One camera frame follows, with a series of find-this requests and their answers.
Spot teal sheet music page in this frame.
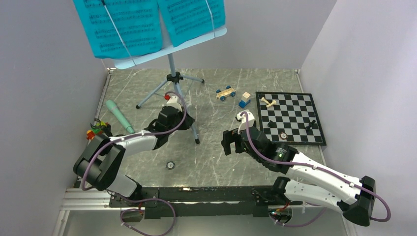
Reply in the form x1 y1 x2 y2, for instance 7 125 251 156
73 0 163 59
157 0 226 47

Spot black white chessboard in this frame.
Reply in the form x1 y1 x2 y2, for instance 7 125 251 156
255 91 327 146

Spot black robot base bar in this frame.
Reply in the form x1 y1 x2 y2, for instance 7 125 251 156
109 185 301 219

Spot red green brick toy car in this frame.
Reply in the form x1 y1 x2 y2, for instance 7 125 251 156
86 121 111 141

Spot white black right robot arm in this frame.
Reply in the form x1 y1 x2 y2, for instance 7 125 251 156
221 127 375 227

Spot red white poker chip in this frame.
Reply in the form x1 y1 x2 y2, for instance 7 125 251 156
279 132 288 140

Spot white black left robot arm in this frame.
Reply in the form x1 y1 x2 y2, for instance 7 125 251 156
73 106 195 207

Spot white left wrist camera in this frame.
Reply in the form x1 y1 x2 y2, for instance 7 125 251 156
164 95 182 112

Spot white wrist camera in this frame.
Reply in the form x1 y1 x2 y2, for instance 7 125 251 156
235 109 256 133
164 95 182 112

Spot black chess piece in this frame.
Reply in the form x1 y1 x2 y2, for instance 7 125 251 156
305 120 316 132

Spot black chess pawn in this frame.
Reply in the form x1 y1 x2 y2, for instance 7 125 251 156
268 120 276 128

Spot mint green toy microphone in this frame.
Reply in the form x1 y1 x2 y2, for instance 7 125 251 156
105 100 135 134

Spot light blue music stand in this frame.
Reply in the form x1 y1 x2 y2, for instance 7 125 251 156
114 27 228 145

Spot cream chess piece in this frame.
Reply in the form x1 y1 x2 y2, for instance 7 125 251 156
260 97 270 107
266 100 277 108

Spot blue white toy block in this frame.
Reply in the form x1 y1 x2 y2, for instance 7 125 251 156
238 92 251 109

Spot beige toy car blue wheels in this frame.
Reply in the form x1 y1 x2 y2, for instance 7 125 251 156
216 86 236 101

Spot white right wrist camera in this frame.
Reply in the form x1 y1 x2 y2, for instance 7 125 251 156
235 109 256 133

